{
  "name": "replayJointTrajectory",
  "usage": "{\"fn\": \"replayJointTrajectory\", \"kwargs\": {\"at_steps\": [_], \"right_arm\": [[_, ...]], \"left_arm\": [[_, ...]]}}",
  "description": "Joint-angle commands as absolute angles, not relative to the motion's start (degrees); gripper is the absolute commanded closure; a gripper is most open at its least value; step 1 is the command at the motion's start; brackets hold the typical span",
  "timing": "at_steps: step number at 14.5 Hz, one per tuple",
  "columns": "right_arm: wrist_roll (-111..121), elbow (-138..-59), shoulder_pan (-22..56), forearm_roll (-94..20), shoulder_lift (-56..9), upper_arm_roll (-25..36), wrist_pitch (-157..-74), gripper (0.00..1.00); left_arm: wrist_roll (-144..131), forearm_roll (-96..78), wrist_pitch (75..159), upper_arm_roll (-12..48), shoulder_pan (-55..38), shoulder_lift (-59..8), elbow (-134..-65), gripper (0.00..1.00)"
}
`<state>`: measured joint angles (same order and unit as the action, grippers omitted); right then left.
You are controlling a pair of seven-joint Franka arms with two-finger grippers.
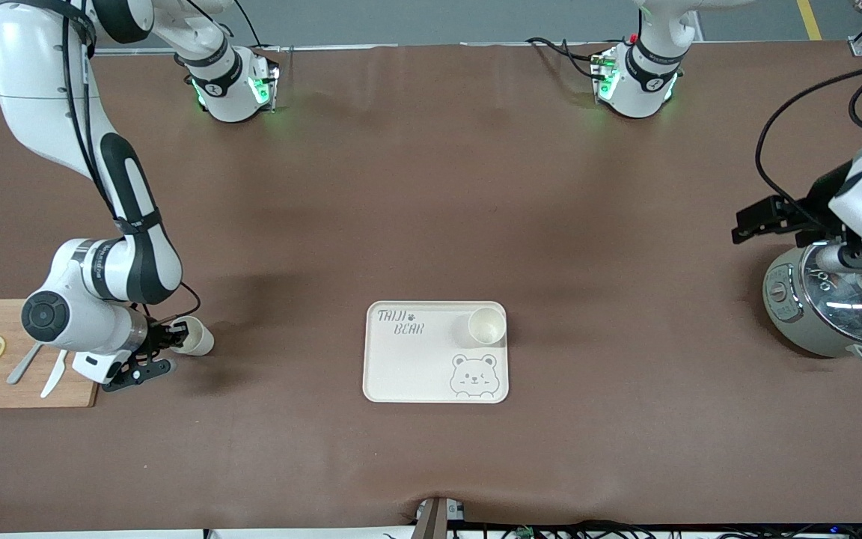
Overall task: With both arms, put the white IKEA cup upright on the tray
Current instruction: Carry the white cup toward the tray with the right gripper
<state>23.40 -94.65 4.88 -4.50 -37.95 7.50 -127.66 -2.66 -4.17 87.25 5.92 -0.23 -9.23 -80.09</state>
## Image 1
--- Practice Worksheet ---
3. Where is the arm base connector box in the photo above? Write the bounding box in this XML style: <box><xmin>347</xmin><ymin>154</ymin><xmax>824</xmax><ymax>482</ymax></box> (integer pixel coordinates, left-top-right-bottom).
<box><xmin>250</xmin><ymin>64</ymin><xmax>281</xmax><ymax>113</ymax></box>
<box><xmin>592</xmin><ymin>49</ymin><xmax>620</xmax><ymax>102</ymax></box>

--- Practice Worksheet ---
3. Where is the white tray with bear print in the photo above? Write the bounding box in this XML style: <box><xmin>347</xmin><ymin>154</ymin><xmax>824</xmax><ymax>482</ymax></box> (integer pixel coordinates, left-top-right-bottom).
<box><xmin>362</xmin><ymin>301</ymin><xmax>510</xmax><ymax>404</ymax></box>

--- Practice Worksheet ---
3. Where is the glass pot lid with knob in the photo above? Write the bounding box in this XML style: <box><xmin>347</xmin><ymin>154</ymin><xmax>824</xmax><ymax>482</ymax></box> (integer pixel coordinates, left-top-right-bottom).
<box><xmin>801</xmin><ymin>255</ymin><xmax>862</xmax><ymax>345</ymax></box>

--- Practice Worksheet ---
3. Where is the grey-green electric cooking pot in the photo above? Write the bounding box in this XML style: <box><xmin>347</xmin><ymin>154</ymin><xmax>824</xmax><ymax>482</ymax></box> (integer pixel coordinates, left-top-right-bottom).
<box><xmin>762</xmin><ymin>243</ymin><xmax>862</xmax><ymax>366</ymax></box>

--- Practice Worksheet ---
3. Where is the white plastic knife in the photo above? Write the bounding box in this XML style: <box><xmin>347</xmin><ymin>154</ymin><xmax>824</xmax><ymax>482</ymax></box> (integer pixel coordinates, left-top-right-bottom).
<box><xmin>40</xmin><ymin>348</ymin><xmax>69</xmax><ymax>398</ymax></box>

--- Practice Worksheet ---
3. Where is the grey plastic knife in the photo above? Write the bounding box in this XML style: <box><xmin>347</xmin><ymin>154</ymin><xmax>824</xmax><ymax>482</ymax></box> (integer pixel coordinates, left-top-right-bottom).
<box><xmin>6</xmin><ymin>343</ymin><xmax>44</xmax><ymax>386</ymax></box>

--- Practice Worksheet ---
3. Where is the wooden cutting board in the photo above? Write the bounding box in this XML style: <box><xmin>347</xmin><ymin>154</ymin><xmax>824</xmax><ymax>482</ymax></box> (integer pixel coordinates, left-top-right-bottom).
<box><xmin>0</xmin><ymin>299</ymin><xmax>99</xmax><ymax>409</ymax></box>

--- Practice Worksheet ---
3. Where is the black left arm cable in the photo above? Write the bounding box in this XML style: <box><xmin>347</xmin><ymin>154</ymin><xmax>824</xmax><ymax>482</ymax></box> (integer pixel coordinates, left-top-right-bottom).
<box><xmin>755</xmin><ymin>62</ymin><xmax>862</xmax><ymax>225</ymax></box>

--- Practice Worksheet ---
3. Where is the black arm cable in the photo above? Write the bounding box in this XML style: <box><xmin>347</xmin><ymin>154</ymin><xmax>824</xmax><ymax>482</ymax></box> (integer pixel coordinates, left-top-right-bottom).
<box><xmin>755</xmin><ymin>62</ymin><xmax>862</xmax><ymax>225</ymax></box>
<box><xmin>61</xmin><ymin>0</ymin><xmax>202</xmax><ymax>323</ymax></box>

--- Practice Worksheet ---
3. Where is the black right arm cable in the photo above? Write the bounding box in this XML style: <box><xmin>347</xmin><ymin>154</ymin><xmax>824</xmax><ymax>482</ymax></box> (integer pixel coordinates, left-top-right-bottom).
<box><xmin>61</xmin><ymin>0</ymin><xmax>202</xmax><ymax>323</ymax></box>

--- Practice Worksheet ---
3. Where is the black base cable bundle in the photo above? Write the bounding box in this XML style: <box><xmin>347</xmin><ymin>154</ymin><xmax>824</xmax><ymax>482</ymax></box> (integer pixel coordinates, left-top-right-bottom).
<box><xmin>527</xmin><ymin>36</ymin><xmax>604</xmax><ymax>79</ymax></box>

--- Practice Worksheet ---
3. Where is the metal table edge bracket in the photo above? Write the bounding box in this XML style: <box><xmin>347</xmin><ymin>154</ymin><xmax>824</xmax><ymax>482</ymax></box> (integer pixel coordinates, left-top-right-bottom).
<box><xmin>412</xmin><ymin>496</ymin><xmax>466</xmax><ymax>539</ymax></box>

